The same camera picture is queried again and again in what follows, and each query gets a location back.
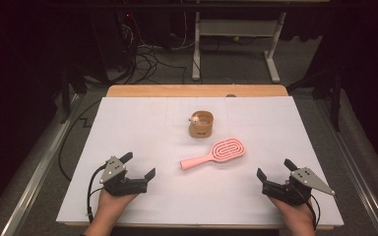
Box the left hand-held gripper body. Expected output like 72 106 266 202
98 155 149 197

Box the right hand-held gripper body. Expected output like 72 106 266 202
261 167 337 207

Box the pink hairbrush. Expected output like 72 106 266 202
179 137 246 171

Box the person's right hand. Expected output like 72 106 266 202
269 196 317 227

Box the person's left hand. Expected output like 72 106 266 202
93 189 140 219

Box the white board sheet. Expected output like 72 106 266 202
56 96 345 227

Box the small wooden box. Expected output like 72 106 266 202
188 110 215 139

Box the dark metal stand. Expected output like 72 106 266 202
286 65 343 133
59 62 89 125

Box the wooden table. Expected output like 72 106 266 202
63 84 336 231

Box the dark equipment box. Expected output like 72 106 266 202
92 10 136 72

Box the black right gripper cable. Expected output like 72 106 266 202
307 194 322 231

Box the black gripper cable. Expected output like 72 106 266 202
86 164 108 224
307 194 322 231

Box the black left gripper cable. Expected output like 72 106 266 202
86 164 108 224

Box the metal floor rail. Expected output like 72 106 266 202
314 97 378 236
0 93 84 236

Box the long black floor cable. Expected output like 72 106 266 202
57 99 103 182

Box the bundle of floor cables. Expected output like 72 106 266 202
119 13 189 85

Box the white metal stand frame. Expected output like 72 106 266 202
191 11 282 84

